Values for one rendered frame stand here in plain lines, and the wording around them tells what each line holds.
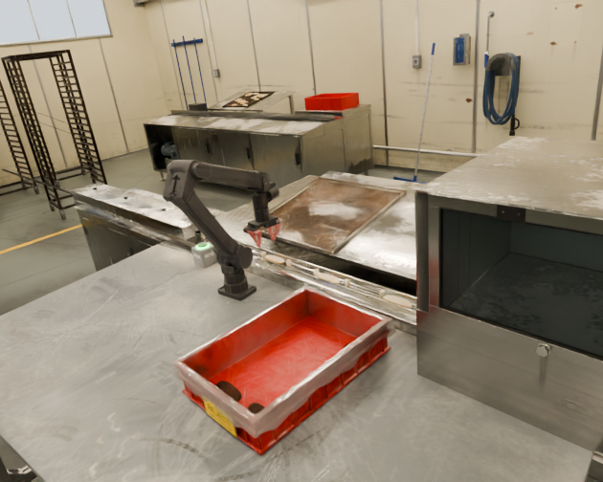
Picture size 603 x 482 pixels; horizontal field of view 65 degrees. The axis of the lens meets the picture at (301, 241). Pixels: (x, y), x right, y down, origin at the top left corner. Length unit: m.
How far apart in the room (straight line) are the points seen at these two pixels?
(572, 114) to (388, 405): 4.14
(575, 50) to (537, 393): 4.10
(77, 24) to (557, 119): 7.11
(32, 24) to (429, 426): 8.31
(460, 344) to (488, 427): 0.18
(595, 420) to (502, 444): 0.18
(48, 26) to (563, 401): 8.52
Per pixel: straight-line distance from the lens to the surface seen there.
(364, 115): 5.41
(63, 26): 8.96
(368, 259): 1.67
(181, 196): 1.39
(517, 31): 5.12
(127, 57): 9.34
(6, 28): 8.70
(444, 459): 1.08
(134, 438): 1.25
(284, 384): 1.26
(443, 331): 1.14
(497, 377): 1.14
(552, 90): 5.05
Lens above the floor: 1.62
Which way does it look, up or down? 23 degrees down
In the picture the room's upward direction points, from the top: 7 degrees counter-clockwise
